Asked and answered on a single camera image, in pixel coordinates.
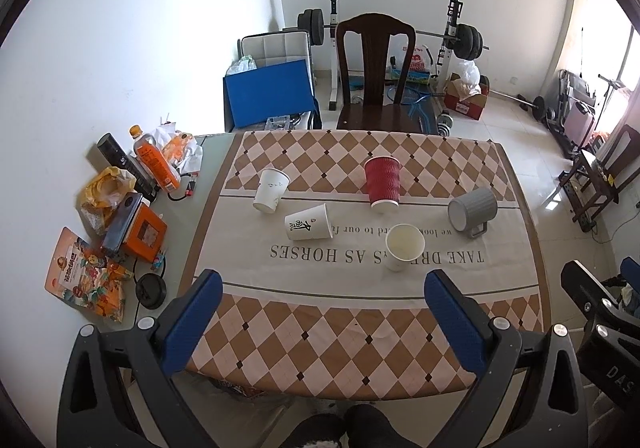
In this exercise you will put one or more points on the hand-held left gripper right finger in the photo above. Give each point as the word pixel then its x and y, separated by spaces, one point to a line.
pixel 454 320

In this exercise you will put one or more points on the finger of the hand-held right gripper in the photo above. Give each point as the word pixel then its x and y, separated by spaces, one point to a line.
pixel 586 287
pixel 631 273

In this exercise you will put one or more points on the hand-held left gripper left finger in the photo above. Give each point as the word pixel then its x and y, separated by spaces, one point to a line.
pixel 196 320

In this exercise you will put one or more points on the white paper cup cream inside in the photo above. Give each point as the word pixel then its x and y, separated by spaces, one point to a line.
pixel 404 248

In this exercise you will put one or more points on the plain white paper cup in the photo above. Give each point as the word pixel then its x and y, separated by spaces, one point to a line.
pixel 270 191

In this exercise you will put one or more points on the white cup with black print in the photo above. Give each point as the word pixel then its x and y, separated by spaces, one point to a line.
pixel 307 222

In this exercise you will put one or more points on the red ribbed paper cup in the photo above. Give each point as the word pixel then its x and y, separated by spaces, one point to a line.
pixel 382 183

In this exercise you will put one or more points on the black round lid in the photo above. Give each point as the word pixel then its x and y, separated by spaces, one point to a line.
pixel 150 291

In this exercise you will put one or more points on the colourful snack packet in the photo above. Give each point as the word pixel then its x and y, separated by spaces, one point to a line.
pixel 107 295

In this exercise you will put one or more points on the brown checked tablecloth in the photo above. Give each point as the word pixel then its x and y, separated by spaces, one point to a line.
pixel 360 328

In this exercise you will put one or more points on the dark wooden rack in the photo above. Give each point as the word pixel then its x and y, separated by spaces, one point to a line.
pixel 595 183

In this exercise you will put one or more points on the orange box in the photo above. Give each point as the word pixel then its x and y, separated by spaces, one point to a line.
pixel 147 233

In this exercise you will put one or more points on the grey ribbed mug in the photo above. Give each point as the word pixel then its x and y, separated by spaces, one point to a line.
pixel 472 210

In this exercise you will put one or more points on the dark flat case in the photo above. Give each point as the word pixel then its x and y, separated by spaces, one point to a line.
pixel 121 223

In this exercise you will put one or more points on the person's dark trouser leg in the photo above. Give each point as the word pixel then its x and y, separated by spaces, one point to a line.
pixel 372 428

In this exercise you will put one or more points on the orange snack packet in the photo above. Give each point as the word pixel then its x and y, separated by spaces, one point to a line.
pixel 67 265

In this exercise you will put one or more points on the yellow plastic bag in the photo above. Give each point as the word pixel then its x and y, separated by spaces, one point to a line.
pixel 102 188

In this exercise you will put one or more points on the orange drink bottle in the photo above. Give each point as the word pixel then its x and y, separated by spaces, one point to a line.
pixel 155 160

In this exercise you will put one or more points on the folded pink chair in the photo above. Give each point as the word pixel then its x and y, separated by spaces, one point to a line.
pixel 580 115

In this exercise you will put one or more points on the person's fuzzy slipper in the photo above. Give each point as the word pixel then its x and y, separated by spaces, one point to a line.
pixel 320 432

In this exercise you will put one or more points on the black cylinder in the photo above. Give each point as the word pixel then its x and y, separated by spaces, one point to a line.
pixel 125 162

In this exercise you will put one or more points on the orange white snack bag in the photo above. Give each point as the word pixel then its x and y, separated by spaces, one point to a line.
pixel 179 147

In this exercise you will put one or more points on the thin barbell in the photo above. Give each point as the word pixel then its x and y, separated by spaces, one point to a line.
pixel 536 106

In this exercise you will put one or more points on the small dumbbell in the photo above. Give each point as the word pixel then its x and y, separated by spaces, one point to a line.
pixel 444 123

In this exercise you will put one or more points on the red cardboard box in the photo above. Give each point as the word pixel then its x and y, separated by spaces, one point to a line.
pixel 465 103

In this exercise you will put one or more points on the blue badminton rackets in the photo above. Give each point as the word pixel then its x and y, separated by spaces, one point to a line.
pixel 412 97

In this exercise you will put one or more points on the blue board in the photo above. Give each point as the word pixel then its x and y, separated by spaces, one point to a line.
pixel 270 95

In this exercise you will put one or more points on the dark wooden chair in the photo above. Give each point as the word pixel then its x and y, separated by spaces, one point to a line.
pixel 372 77

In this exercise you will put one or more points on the white red printed plastic bag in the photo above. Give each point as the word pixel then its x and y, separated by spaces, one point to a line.
pixel 416 60

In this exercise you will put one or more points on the barbell with black plates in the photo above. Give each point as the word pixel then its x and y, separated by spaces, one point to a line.
pixel 469 40

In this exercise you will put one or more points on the grey padded chair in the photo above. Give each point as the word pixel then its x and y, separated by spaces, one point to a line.
pixel 272 47

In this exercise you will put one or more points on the white barbell rack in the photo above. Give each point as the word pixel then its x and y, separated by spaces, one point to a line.
pixel 333 52

